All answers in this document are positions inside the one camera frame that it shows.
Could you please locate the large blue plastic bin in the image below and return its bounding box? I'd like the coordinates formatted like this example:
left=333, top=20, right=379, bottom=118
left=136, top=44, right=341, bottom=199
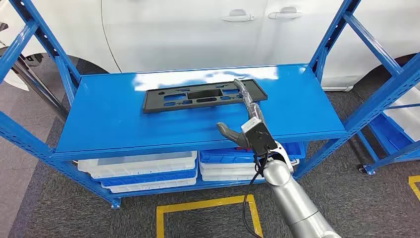
left=369, top=113, right=420, bottom=162

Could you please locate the white car door handle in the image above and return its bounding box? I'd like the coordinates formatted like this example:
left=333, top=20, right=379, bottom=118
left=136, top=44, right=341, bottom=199
left=221, top=9, right=256, bottom=23
left=268, top=6, right=303, bottom=20

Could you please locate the dark metal stand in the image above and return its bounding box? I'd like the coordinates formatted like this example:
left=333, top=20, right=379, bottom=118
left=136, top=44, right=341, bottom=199
left=0, top=22, right=69, bottom=120

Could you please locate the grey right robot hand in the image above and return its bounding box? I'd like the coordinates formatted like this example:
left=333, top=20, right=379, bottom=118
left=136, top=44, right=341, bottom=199
left=215, top=78, right=266, bottom=150

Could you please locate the shallow blue plastic tray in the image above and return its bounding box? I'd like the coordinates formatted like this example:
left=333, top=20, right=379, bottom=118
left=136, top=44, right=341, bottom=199
left=98, top=169, right=198, bottom=188

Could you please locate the blue steel shelf rack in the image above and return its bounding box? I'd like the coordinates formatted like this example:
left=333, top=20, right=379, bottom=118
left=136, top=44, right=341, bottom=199
left=0, top=0, right=420, bottom=210

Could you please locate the white car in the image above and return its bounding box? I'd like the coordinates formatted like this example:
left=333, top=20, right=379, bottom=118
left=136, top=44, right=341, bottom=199
left=0, top=0, right=420, bottom=92

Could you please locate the black plastic plate bracket part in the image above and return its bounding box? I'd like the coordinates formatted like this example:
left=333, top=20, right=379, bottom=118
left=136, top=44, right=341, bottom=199
left=142, top=78, right=268, bottom=115

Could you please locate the blue wheeled shelf rack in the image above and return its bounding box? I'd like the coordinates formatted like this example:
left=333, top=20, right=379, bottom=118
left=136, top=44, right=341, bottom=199
left=356, top=83, right=420, bottom=176

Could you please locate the yellow floor tape square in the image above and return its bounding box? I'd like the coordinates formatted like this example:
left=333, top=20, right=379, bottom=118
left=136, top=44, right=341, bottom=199
left=156, top=194, right=264, bottom=238
left=408, top=176, right=420, bottom=202

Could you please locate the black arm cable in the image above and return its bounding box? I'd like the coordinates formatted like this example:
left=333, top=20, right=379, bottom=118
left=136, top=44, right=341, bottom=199
left=242, top=154, right=263, bottom=238

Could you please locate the large white plastic bin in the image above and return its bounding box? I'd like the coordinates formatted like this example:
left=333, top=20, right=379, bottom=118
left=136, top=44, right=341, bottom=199
left=383, top=86, right=420, bottom=142

